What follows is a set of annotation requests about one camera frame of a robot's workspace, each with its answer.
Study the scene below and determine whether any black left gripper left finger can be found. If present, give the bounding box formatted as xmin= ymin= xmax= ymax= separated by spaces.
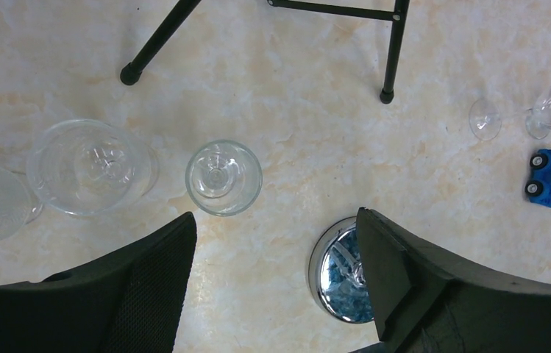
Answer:
xmin=0 ymin=212 xmax=197 ymax=352

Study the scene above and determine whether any chrome wine glass rack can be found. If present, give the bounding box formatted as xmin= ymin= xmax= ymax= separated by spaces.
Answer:
xmin=307 ymin=216 xmax=374 ymax=324

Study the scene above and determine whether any black music stand tripod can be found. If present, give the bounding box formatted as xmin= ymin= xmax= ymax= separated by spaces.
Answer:
xmin=119 ymin=0 xmax=411 ymax=105

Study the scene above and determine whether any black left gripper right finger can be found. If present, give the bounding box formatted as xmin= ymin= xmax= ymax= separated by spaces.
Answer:
xmin=356 ymin=208 xmax=551 ymax=352

